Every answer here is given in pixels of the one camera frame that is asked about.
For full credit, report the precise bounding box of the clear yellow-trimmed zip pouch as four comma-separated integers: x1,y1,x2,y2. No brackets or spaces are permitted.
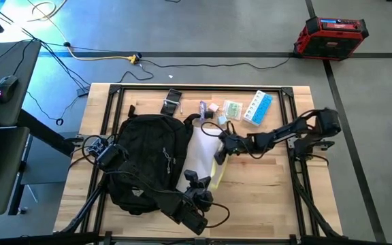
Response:
174,126,230,192

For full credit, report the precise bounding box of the short black floor cable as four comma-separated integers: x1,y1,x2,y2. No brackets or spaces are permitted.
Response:
116,62,155,84

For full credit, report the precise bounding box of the long black floor cable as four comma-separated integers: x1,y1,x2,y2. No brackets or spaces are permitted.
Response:
137,56,293,71

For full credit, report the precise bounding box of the black metal table frame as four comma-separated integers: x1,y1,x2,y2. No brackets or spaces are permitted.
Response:
59,83,342,245

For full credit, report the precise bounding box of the yellow extension cord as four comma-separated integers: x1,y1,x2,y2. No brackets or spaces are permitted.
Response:
25,0,140,65

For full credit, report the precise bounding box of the black desk leg beam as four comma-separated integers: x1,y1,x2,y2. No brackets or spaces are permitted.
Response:
17,108,75,158

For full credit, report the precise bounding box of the red black jobsite radio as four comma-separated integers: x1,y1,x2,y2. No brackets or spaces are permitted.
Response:
293,16,370,62

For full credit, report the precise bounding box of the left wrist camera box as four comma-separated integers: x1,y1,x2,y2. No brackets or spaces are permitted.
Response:
183,169,200,187

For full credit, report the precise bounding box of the green patterned clear packet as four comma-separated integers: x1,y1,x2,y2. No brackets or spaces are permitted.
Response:
222,99,244,122

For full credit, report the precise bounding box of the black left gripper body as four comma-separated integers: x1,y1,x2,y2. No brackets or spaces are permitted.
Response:
183,185,214,212

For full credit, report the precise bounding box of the dark grey desk top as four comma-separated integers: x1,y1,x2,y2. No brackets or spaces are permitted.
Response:
0,39,42,127
0,126,30,217

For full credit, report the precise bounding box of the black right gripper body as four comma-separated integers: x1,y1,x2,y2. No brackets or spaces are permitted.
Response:
220,131,251,154

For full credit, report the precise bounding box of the black floor cable bundle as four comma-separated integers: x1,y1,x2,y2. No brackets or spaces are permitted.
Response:
0,0,92,90

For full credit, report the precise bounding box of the black fabric backpack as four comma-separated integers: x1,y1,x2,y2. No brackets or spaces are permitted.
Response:
106,104,203,216

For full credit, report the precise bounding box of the black cable with ring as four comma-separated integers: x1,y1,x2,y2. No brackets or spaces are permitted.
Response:
25,90,65,127

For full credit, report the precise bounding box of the grey desk foot plate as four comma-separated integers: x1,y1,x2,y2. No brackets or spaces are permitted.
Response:
20,135,71,186

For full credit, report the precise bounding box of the black computer mouse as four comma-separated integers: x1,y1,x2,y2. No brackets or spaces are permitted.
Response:
0,75,20,104

